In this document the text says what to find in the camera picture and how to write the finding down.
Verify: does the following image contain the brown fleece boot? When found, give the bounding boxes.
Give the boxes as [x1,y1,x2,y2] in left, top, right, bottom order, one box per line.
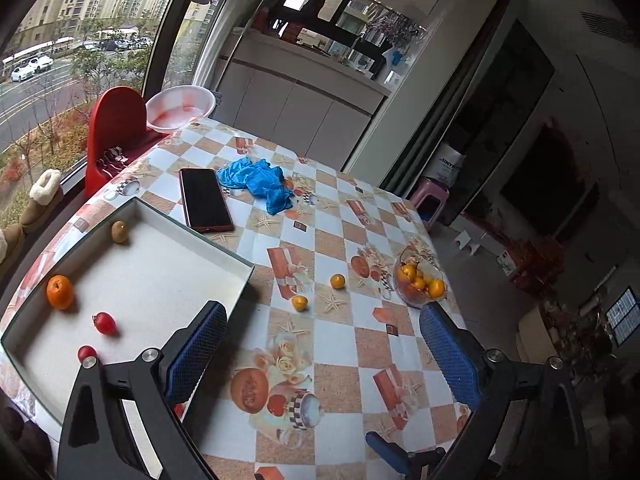
[0,224,27,273]
[19,168,64,234]

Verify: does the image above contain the red cherry tomato with stem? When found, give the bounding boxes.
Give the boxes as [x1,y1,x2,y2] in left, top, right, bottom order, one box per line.
[92,311,120,336]

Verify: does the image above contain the white cabinet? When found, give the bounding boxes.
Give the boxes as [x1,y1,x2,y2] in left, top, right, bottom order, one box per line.
[214,29,392,172]

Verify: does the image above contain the crumpled blue gloves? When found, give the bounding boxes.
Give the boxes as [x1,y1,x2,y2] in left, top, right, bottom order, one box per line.
[216,156,296,215]

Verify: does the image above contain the red gift boxes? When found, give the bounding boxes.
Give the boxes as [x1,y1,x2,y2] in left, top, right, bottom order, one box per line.
[497,238,563,287]

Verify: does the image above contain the white plastic basin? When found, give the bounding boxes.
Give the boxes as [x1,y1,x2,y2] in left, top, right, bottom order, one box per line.
[145,86,217,134]

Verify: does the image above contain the red plastic chair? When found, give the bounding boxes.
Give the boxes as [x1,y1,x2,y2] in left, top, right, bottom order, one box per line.
[84,85,163,198]

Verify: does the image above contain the white printed bag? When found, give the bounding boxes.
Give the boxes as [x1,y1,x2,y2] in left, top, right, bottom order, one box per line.
[429,142,469,184]

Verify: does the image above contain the lit screen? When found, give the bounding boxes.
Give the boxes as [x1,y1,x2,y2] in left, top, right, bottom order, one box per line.
[605,286,640,347]

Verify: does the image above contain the small white step stool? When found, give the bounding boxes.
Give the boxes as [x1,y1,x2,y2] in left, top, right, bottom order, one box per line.
[454,230,489,257]

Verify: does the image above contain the clear glass bowl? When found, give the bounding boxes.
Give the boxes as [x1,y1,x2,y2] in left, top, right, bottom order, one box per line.
[393,246,447,309]

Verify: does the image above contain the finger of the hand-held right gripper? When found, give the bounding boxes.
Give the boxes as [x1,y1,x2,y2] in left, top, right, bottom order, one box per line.
[364,431,446,476]

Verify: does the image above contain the printed checkered tablecloth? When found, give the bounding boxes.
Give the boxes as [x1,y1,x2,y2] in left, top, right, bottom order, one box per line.
[0,117,474,480]

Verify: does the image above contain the striped dark cloth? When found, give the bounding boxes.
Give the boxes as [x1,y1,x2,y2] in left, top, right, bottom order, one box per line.
[96,146,129,177]

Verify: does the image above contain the pink plastic stool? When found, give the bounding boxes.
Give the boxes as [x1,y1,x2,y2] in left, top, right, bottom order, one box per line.
[409,178,451,224]

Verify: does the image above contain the white shallow box tray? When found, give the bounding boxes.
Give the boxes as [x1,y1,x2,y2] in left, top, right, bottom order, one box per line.
[0,196,256,427]

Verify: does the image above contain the black smartphone red case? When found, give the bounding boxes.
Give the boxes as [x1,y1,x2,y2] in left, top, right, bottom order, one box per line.
[178,167,235,234]

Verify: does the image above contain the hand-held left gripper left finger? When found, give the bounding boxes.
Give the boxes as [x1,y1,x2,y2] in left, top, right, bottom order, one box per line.
[56,300,229,480]

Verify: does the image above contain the large orange mandarin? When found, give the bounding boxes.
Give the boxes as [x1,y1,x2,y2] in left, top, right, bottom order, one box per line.
[46,275,76,310]

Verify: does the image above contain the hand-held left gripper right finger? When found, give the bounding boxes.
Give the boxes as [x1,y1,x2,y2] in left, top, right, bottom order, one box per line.
[418,302,589,480]

